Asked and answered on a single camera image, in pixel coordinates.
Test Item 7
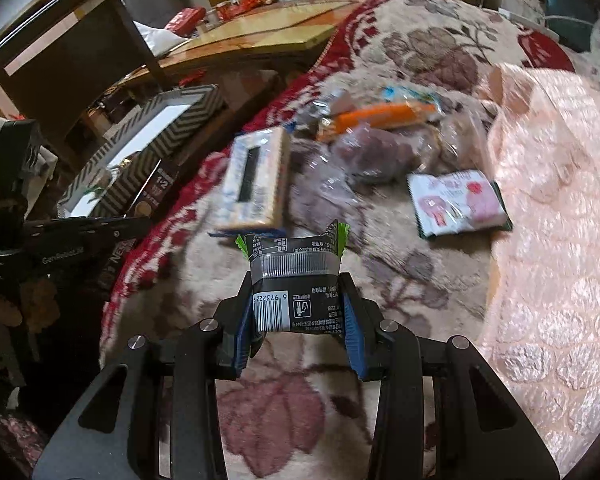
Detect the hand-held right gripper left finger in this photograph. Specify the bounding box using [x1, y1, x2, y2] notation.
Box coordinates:
[32, 272, 261, 480]

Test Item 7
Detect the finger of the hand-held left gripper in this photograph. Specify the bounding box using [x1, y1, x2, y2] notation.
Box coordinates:
[80, 216, 154, 257]

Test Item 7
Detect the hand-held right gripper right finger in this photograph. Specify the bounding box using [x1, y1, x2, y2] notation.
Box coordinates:
[337, 272, 561, 480]

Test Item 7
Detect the black snack packet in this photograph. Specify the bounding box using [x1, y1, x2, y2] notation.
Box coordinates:
[236, 220, 350, 335]

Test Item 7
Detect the chevron striped box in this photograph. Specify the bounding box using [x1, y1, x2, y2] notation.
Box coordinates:
[57, 85, 228, 218]

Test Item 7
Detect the clear bag of snacks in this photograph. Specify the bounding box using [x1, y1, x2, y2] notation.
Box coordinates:
[437, 110, 498, 171]

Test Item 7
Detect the person's left hand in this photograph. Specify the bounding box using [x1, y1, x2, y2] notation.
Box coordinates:
[0, 277, 62, 329]

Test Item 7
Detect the black drink mix packet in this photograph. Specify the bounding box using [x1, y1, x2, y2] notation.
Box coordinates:
[97, 237, 141, 291]

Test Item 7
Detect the brown snack box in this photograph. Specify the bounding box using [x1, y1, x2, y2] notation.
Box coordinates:
[130, 160, 178, 218]

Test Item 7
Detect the floral fleece blanket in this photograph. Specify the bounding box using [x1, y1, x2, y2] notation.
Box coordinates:
[100, 0, 581, 480]

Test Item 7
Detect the beige tissue box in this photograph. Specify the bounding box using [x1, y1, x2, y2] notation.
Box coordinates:
[209, 126, 292, 237]

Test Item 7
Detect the white pink snack packet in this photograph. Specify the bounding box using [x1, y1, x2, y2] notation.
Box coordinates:
[407, 170, 506, 236]

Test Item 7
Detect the dark wooden chair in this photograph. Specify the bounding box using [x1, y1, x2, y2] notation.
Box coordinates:
[0, 0, 173, 131]

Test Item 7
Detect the large clear bag of nuts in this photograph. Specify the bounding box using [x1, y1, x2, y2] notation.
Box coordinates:
[330, 125, 443, 183]

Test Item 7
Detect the white plastic bag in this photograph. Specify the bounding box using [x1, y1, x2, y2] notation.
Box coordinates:
[132, 20, 191, 56]

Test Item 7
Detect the orange cracker packet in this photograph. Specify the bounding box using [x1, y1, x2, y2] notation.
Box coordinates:
[316, 101, 440, 142]

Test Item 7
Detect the red gift box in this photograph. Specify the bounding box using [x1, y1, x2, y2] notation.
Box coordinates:
[166, 6, 207, 31]

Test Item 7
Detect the silver snack wrapper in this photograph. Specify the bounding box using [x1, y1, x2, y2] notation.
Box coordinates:
[292, 89, 353, 133]

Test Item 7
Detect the pink satin quilt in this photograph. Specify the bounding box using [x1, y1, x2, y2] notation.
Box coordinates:
[475, 62, 600, 471]

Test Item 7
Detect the red tin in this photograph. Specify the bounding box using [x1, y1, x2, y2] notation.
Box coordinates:
[207, 2, 241, 23]

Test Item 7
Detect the blue snack packet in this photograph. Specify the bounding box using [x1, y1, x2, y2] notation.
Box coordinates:
[382, 85, 443, 111]

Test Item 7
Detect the wooden table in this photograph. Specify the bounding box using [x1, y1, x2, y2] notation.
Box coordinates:
[125, 0, 371, 86]

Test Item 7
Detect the teal plastic container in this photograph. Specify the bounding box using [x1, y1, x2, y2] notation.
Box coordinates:
[540, 0, 596, 51]

